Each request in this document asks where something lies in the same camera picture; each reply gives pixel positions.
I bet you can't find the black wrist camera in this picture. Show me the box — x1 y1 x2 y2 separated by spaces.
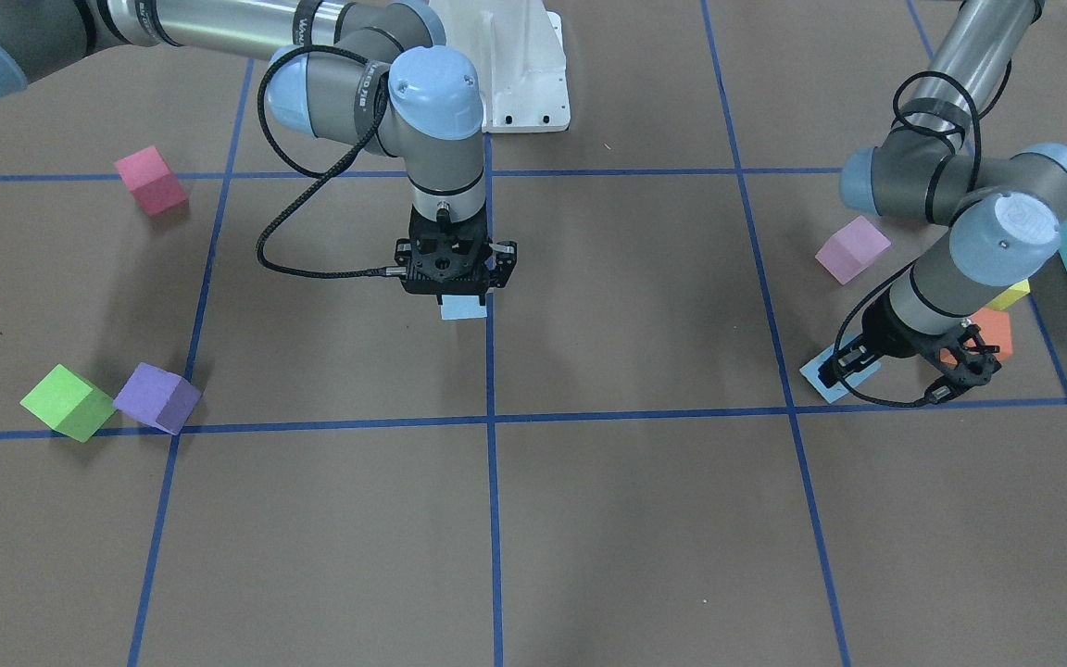
919 320 1003 404
384 237 493 299

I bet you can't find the purple foam block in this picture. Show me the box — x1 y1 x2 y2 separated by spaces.
113 362 202 435

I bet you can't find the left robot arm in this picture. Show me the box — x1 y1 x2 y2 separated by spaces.
803 1 1067 404

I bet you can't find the light pink foam block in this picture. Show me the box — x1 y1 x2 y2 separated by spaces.
814 215 892 284

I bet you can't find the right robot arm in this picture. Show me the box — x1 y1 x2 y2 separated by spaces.
0 1 517 298

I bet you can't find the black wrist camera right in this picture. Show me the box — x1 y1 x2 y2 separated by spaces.
384 237 493 299

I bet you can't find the yellow foam block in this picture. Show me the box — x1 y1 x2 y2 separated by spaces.
985 279 1032 311

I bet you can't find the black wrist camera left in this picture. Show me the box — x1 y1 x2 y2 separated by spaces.
919 320 1003 404

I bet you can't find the blue foam block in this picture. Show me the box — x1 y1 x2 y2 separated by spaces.
440 295 488 321
799 346 882 404

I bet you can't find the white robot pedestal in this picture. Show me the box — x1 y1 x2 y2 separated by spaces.
429 1 571 134

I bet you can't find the orange foam block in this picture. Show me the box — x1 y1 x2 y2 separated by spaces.
936 308 1013 366

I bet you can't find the magenta foam block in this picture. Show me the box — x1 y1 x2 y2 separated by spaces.
114 146 189 217

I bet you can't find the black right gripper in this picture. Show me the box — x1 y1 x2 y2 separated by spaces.
409 207 517 290

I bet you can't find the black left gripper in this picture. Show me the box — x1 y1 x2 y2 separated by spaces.
822 296 951 387

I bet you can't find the green foam block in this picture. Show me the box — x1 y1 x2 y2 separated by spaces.
19 364 116 443

